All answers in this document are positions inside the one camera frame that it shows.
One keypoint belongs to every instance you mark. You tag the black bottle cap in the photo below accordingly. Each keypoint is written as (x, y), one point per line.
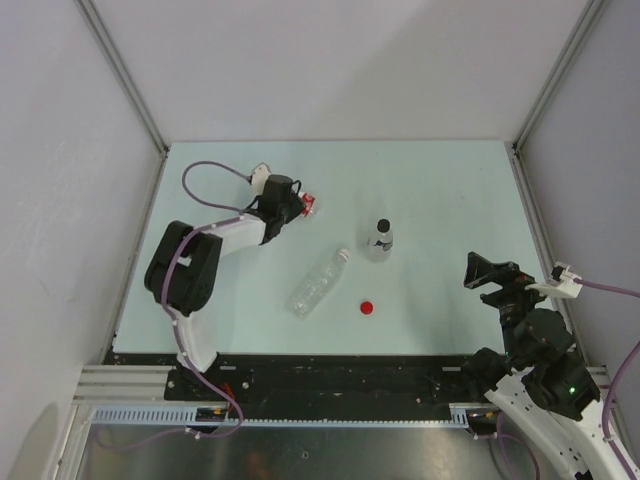
(383, 226)

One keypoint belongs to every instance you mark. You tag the small clear blue-label bottle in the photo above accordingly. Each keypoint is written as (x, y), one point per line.
(378, 246)

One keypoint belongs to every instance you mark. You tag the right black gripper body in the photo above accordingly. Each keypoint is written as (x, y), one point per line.
(513, 300)

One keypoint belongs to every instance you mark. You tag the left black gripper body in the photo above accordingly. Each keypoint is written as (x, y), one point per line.
(290, 210)

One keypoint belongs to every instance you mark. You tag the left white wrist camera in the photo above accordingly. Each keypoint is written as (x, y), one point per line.
(258, 178)

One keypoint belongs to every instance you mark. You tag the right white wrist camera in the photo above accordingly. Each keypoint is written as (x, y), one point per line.
(562, 283)

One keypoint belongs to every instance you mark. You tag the right aluminium frame post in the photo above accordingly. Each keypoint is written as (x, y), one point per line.
(580, 33)

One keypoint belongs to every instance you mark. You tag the aluminium frame post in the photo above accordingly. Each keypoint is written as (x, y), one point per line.
(114, 59)
(580, 33)

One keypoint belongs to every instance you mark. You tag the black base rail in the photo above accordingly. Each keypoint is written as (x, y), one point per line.
(333, 387)

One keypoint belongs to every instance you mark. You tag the red bottle cap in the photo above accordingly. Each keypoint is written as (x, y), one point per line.
(366, 307)

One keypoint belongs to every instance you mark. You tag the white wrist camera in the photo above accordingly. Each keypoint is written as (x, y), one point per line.
(258, 178)
(562, 283)

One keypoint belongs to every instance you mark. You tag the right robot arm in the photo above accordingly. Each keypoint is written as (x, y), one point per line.
(541, 382)

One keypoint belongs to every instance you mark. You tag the left aluminium frame post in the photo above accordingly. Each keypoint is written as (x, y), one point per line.
(114, 59)

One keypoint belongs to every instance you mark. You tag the large clear unlabeled bottle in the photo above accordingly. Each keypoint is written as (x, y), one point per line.
(316, 285)

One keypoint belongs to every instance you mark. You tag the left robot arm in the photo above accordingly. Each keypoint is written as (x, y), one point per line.
(183, 270)

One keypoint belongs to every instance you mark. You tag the clear red-label bottle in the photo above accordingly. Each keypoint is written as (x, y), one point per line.
(310, 204)

